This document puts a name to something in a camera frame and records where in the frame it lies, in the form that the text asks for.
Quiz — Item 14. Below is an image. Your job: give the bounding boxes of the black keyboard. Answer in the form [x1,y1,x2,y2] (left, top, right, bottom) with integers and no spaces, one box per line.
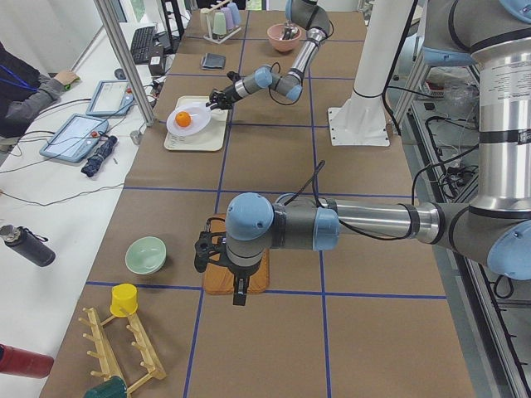
[129,26,156,65]

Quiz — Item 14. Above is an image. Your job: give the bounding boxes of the red bottle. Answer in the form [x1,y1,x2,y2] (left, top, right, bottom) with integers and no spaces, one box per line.
[1,344,54,379]

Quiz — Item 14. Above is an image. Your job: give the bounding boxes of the yellow cup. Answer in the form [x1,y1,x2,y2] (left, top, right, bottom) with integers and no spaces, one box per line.
[110,284,139,318]

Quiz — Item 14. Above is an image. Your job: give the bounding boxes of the upper teach pendant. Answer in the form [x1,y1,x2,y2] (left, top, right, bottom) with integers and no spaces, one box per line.
[85,80,134,117]

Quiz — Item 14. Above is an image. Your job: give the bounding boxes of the blue cup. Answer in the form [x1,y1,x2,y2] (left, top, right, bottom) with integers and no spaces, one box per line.
[227,2,241,27]

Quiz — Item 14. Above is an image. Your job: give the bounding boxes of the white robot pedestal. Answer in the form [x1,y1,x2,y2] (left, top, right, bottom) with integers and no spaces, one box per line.
[328,0,417,147]

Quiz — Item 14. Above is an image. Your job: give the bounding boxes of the lower teach pendant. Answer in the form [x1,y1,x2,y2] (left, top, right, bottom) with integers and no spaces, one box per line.
[39,114,109,163]

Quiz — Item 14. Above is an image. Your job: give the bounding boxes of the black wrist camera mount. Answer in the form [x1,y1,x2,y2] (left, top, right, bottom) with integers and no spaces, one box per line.
[194,216,229,273]
[227,70,241,83]

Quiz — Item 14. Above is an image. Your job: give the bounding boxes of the cream bear tray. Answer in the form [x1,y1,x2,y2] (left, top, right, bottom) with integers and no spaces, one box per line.
[163,95,228,152]

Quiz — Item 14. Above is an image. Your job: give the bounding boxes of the beige cup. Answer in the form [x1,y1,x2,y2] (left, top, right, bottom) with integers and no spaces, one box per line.
[200,8,212,32]

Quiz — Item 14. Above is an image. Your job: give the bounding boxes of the wooden cutting board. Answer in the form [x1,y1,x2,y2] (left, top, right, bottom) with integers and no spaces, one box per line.
[202,213,270,295]

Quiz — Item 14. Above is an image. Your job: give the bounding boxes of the person's hand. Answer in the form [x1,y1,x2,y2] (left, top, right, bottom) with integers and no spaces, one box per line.
[53,70,80,86]

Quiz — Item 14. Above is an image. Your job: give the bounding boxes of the white round plate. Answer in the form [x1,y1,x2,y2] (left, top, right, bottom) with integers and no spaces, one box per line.
[166,102,211,137]

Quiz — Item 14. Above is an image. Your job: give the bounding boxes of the pink bowl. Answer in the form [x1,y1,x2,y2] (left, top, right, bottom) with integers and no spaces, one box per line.
[266,23,302,53]

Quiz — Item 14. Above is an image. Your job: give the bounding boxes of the person's grey sleeved forearm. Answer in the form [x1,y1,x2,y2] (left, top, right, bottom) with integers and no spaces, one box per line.
[1,75,65,138]

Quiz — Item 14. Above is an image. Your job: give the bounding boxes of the aluminium frame post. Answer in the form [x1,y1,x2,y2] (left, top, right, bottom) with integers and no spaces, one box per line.
[94,0,155,127]

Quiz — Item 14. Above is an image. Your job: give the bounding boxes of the green bowl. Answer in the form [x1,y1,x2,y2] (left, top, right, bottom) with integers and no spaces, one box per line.
[124,236,167,275]

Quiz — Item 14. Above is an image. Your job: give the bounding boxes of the black bottle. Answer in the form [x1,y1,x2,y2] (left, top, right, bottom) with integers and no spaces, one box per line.
[1,225,56,267]

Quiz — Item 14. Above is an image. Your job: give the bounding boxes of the white wire cup rack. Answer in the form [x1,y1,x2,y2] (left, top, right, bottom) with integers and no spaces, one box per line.
[200,1,242,44]

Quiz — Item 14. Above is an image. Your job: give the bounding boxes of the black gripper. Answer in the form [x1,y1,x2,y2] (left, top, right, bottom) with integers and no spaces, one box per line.
[206,87,239,110]
[227,254,264,306]

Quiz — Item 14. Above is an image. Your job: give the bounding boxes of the teach pendant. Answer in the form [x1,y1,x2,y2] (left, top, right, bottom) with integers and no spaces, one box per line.
[85,80,134,117]
[39,114,109,163]

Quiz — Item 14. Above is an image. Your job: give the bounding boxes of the dark green cup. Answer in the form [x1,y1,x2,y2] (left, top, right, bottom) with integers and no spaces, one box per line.
[83,376,127,398]

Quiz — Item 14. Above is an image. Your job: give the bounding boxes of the wooden cup rack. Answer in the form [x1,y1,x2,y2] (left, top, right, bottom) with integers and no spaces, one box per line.
[79,307,168,397]

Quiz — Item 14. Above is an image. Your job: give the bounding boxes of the purple cup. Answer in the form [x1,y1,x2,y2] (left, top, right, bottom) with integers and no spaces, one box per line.
[220,7,234,31]

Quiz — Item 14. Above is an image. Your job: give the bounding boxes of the folded dark umbrella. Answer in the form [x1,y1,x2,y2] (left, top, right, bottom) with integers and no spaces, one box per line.
[81,136,118,177]

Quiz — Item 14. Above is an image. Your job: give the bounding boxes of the orange fruit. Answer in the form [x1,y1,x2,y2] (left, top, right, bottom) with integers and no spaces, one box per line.
[174,111,192,128]

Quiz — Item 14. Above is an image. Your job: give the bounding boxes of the grey folded cloth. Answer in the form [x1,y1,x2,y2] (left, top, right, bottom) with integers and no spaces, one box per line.
[200,53,226,70]

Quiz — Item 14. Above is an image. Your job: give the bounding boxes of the metal scoop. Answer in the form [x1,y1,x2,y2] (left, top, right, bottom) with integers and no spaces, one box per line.
[281,22,298,41]

